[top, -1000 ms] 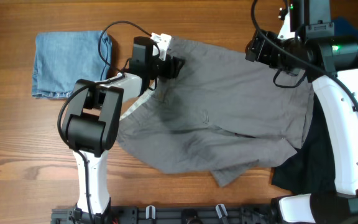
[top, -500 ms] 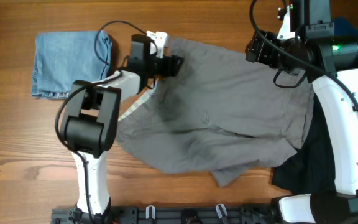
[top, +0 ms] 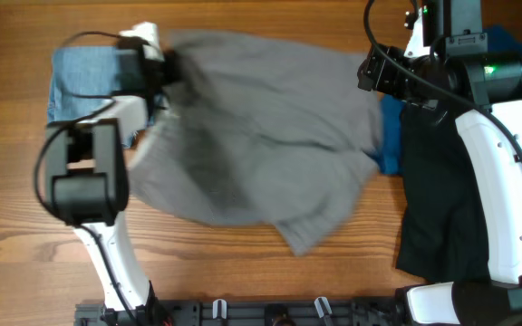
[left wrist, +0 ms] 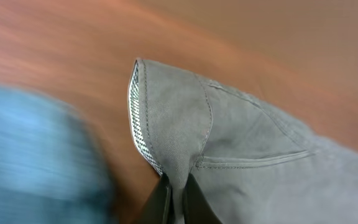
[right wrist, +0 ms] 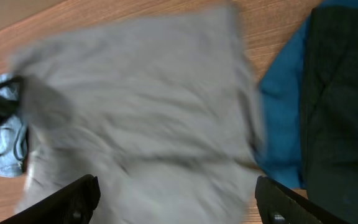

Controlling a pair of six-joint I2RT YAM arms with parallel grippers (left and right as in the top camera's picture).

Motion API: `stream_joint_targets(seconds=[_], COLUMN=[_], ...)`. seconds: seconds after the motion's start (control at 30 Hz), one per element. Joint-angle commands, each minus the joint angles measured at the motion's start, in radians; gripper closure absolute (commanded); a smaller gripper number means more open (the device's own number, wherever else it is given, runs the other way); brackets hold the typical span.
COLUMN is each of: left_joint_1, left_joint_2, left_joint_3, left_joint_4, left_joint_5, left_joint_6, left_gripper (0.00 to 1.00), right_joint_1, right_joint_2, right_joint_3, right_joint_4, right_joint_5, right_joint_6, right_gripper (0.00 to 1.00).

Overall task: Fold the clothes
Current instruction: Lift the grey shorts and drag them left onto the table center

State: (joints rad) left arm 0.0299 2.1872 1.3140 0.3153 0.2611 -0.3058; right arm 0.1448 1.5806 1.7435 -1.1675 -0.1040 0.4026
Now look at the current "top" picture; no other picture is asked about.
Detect grey shorts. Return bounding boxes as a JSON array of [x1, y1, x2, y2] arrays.
[[129, 30, 382, 255]]

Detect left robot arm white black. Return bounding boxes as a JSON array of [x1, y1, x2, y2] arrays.
[[34, 35, 173, 325]]

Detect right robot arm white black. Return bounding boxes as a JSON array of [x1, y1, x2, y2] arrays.
[[355, 1, 522, 325]]

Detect folded light blue jeans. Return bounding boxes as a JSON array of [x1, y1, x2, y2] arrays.
[[47, 46, 144, 123]]

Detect blue shirt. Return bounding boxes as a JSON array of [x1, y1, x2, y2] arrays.
[[372, 25, 522, 175]]

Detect black garment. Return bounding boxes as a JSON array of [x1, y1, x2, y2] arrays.
[[395, 81, 522, 284]]

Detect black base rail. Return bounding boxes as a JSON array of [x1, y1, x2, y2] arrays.
[[73, 296, 407, 326]]

